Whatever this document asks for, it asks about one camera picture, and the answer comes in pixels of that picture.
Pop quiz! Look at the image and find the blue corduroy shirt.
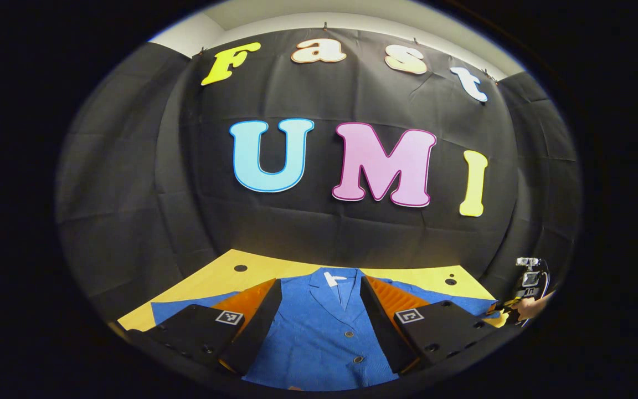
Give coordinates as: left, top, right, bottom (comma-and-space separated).
150, 268, 505, 392

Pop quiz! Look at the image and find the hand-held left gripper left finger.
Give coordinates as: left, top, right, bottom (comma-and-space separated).
125, 278, 283, 376

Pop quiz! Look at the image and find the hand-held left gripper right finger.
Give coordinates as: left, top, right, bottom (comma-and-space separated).
359, 275, 519, 376

